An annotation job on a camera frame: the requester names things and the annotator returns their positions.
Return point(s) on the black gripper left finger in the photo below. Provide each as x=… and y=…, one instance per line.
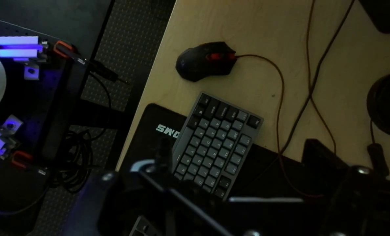
x=160, y=205

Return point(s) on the black monitor stand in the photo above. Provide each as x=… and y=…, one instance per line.
x=385, y=17

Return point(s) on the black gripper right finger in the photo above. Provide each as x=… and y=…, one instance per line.
x=370, y=205

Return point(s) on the glass panel computer case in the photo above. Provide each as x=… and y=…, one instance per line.
x=24, y=110

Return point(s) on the black and red mouse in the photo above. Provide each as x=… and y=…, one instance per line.
x=202, y=64

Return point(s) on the grey mechanical keyboard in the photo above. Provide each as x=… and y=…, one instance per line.
x=216, y=149

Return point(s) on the black gooseneck desk lamp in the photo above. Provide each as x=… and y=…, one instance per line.
x=389, y=106

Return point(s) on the black desk mat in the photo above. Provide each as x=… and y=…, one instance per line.
x=157, y=119

